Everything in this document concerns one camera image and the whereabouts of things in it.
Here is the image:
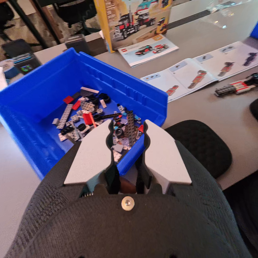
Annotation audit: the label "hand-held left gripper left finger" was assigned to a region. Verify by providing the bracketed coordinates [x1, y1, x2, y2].
[64, 119, 121, 194]

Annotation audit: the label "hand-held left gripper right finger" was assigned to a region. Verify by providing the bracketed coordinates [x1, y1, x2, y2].
[135, 119, 192, 194]

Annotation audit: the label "pile of lego bricks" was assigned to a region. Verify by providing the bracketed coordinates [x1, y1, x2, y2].
[52, 87, 145, 164]

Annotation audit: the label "blue plastic bin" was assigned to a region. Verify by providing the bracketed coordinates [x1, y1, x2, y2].
[0, 47, 168, 180]

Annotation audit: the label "partly built lego model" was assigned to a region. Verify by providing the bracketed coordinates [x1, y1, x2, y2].
[214, 73, 258, 97]

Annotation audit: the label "lego set box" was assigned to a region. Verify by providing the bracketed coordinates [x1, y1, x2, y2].
[94, 0, 173, 54]

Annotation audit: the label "clear plastic bags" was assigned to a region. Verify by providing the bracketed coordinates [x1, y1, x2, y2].
[206, 0, 249, 18]

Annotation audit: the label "black chair seat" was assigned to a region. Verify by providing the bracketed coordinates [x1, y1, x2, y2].
[164, 120, 232, 179]

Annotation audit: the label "open instruction booklet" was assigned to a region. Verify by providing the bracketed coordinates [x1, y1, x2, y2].
[140, 41, 258, 103]

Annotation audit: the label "black rounded object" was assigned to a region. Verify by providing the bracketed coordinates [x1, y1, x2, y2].
[250, 98, 258, 122]

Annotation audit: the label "closed instruction booklet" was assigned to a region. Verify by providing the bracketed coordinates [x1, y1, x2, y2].
[117, 34, 179, 67]

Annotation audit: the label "black device with lit screen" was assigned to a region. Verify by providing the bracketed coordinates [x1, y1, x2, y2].
[11, 53, 41, 75]

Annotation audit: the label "dark grey box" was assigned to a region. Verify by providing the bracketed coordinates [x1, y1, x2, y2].
[64, 34, 91, 56]

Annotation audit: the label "black office chair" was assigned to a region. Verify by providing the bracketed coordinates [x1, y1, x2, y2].
[54, 0, 101, 35]

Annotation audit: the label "black table leg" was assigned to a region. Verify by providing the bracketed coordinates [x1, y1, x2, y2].
[8, 0, 49, 49]

